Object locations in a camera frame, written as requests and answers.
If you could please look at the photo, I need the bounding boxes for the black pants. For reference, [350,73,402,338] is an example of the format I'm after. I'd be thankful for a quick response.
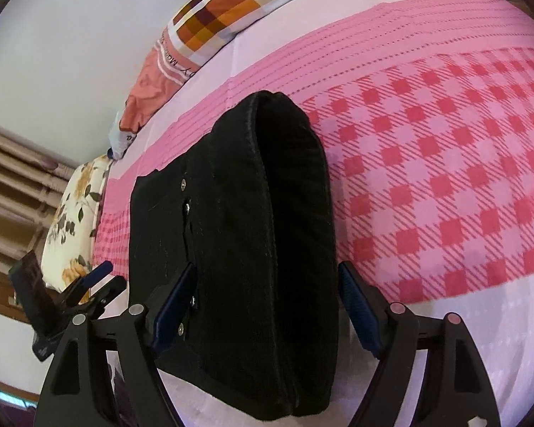
[129,91,339,421]

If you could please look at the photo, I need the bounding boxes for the white floral pillow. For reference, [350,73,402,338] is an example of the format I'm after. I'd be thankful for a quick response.
[41,155,111,292]

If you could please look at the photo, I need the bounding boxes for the beige curtain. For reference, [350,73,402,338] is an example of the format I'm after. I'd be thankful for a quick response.
[0,133,74,274]

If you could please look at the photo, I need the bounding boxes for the pink checkered bed sheet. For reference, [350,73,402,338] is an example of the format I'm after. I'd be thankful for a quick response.
[94,0,534,426]

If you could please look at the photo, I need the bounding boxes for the orange plaid bolster pillow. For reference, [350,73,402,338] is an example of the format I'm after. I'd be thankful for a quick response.
[108,0,292,160]

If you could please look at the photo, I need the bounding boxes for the brown wooden bed frame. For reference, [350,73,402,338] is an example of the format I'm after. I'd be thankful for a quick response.
[0,266,63,326]

